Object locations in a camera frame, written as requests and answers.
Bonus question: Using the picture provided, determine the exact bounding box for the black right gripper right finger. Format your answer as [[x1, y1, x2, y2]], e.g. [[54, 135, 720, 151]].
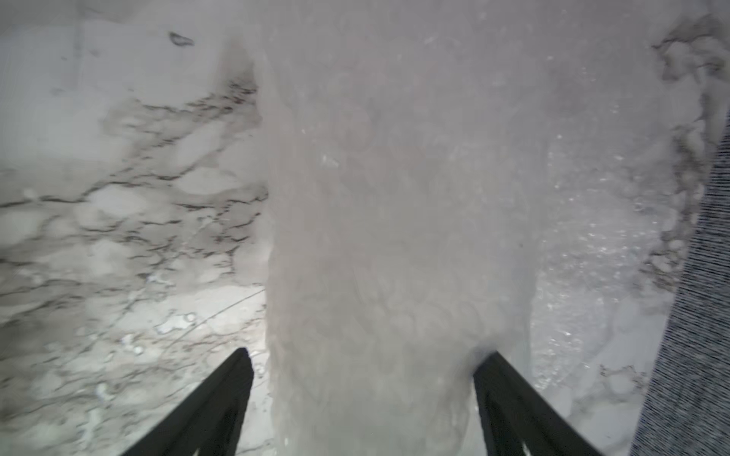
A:
[[473, 351, 601, 456]]

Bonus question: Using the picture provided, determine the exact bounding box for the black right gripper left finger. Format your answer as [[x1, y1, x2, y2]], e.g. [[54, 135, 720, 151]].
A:
[[124, 348, 255, 456]]

